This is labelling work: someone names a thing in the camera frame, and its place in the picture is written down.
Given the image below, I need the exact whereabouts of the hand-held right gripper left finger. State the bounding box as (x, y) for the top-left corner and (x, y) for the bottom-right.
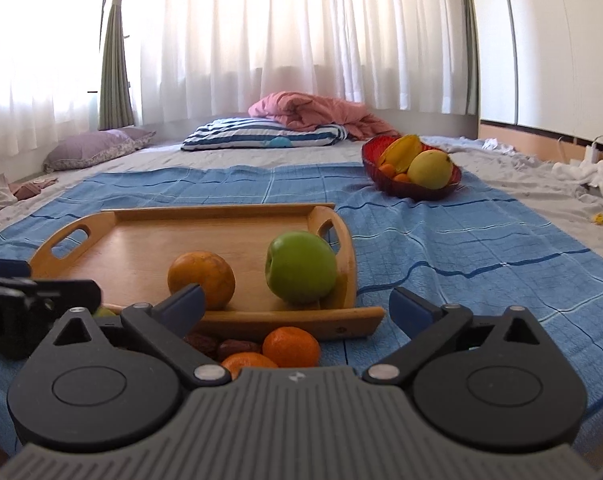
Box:
(53, 283), (232, 388)

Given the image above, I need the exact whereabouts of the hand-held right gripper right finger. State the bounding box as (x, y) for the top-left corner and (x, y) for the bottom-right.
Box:
(362, 286), (547, 386)

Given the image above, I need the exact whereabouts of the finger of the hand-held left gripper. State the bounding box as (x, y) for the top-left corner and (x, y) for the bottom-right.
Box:
(0, 275), (103, 318)
(0, 258), (31, 279)

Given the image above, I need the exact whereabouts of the dried red date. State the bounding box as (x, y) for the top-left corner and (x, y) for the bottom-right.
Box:
(184, 331), (220, 361)
(218, 340), (262, 362)

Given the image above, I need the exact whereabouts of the wooden tray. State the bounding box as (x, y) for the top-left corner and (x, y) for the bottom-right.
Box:
(28, 203), (386, 342)

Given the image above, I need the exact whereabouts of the small tangerine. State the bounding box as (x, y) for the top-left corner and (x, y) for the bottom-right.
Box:
(262, 326), (321, 368)
(220, 352), (280, 380)

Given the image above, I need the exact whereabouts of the large orange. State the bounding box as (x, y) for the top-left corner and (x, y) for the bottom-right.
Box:
(168, 251), (236, 311)

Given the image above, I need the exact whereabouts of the blue checked cloth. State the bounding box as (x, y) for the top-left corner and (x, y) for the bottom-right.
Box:
(0, 162), (603, 461)

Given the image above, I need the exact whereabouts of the pinkish brown garment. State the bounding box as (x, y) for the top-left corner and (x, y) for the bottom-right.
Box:
(0, 177), (60, 223)

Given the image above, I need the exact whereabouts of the red glass bowl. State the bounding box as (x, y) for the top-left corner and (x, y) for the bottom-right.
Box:
(361, 134), (463, 201)

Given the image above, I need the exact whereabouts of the purple floral pillow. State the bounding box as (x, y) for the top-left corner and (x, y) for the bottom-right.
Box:
(43, 128), (157, 173)

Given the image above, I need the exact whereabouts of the yellow starfruit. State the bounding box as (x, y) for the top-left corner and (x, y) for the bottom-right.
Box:
(379, 134), (425, 177)

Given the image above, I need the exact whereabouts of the blue white striped pillow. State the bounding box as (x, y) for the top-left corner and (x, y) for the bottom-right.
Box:
(182, 117), (349, 152)

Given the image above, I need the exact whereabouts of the small white crumpled cloth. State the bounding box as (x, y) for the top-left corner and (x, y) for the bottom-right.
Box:
(481, 137), (518, 154)

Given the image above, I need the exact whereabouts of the pink blanket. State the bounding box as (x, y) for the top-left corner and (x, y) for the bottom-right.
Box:
(248, 91), (402, 142)

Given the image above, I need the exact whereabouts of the white clothes pile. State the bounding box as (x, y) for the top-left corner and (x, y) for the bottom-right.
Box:
(551, 157), (603, 206)

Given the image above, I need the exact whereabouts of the narrow white sheer curtain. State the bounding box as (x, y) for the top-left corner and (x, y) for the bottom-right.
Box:
(0, 0), (108, 167)

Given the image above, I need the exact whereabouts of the green curtain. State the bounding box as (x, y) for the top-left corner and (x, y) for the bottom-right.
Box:
(98, 0), (138, 131)

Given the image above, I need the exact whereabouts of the wide white sheer curtain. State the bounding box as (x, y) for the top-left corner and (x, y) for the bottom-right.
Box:
(122, 0), (476, 126)

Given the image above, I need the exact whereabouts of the white wardrobe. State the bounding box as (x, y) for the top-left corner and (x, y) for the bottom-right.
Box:
(464, 0), (603, 152)

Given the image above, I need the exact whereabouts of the white charger with cable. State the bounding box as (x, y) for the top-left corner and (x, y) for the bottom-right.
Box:
(556, 134), (603, 165)

